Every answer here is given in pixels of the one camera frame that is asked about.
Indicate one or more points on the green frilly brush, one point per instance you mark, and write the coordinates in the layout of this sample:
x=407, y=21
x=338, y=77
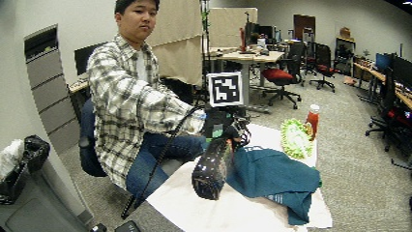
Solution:
x=296, y=138

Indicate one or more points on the white marker cube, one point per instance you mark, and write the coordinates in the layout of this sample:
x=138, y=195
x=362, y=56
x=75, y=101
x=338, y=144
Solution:
x=224, y=89

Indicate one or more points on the teal cloth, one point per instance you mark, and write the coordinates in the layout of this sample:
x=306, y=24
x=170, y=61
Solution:
x=270, y=174

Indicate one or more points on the red sauce bottle white cap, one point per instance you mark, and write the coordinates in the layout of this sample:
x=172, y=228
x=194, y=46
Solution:
x=312, y=121

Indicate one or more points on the red seat office chair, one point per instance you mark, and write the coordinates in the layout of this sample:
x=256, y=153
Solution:
x=280, y=75
x=323, y=66

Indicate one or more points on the light wooden desk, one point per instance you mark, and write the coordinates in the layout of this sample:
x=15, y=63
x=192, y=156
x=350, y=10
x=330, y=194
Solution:
x=251, y=58

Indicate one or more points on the white table cloth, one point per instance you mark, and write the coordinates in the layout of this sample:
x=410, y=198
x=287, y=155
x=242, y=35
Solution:
x=223, y=212

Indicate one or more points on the black tripod pole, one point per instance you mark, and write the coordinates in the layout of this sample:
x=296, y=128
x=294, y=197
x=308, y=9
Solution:
x=206, y=42

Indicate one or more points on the the person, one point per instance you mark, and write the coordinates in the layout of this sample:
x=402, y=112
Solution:
x=124, y=96

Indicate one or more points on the beige partition panel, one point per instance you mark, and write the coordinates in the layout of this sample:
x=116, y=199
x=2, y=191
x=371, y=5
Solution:
x=178, y=42
x=227, y=25

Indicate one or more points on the black office chair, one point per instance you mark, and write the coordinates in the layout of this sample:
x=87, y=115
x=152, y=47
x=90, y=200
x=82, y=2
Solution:
x=386, y=106

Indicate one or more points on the blue office chair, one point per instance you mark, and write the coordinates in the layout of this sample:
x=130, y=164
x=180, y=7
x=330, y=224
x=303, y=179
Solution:
x=88, y=145

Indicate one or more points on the brown door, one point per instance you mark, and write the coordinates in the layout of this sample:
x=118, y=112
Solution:
x=304, y=25

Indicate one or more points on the long wooden desk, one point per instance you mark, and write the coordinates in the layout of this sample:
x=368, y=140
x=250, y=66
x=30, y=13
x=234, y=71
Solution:
x=386, y=80

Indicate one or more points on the blue screen monitor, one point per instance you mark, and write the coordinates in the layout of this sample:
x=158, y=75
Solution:
x=383, y=62

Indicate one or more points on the black device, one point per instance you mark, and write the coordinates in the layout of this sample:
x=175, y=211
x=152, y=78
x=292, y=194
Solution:
x=127, y=227

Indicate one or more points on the large black monitor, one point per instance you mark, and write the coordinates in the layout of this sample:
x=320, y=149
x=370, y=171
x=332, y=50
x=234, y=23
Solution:
x=403, y=72

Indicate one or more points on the grey filing cabinet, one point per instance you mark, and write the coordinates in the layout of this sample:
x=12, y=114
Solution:
x=51, y=93

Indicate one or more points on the black bin bag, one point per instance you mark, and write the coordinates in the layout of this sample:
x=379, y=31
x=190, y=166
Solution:
x=30, y=154

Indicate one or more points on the white plastic bag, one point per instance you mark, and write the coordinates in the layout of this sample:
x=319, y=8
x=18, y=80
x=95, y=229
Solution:
x=10, y=158

